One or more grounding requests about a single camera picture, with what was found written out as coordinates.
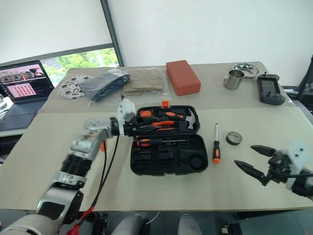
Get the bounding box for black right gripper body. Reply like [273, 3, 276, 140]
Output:
[261, 151, 293, 187]

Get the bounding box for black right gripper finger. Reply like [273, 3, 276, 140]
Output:
[234, 161, 266, 182]
[250, 144, 276, 158]

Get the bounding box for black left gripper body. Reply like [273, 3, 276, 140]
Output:
[121, 119, 138, 137]

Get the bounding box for black electrical tape roll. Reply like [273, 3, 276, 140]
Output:
[225, 131, 244, 147]

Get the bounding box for black plastic tool case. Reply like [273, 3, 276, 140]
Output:
[130, 100, 209, 176]

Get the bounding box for orange tape measure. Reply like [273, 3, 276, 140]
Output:
[136, 109, 155, 120]

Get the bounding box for dark blue bagged cloth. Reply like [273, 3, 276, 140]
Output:
[78, 69, 132, 101]

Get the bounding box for black handheld controller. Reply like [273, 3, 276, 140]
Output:
[256, 72, 287, 106]

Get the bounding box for red brick block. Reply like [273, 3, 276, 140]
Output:
[165, 59, 202, 96]

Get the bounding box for perforated round metal plate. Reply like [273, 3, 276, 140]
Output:
[56, 74, 95, 100]

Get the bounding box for stainless steel mug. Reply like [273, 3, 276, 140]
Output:
[223, 69, 245, 91]

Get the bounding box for black mesh chair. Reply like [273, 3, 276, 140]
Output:
[292, 55, 313, 111]

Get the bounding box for stainless steel bowl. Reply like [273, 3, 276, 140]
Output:
[231, 62, 260, 78]

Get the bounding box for grey rounded shape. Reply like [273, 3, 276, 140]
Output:
[111, 214, 150, 235]
[177, 214, 202, 235]

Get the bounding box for window pane showing trees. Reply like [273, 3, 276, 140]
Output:
[39, 43, 123, 86]

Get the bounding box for open laptop computer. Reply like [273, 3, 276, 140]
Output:
[0, 60, 56, 132]

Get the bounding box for orange handled pliers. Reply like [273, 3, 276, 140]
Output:
[136, 119, 183, 133]

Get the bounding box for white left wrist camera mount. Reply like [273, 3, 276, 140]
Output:
[116, 94, 136, 136]

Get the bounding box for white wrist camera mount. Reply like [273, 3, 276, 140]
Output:
[116, 94, 136, 136]
[285, 141, 308, 191]

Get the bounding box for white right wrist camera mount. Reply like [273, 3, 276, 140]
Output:
[285, 141, 308, 191]

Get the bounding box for claw hammer black orange handle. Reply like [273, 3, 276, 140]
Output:
[156, 109, 198, 130]

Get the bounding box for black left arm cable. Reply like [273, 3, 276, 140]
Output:
[68, 134, 120, 235]

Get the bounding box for dark window frame post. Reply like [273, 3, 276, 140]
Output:
[100, 0, 125, 67]

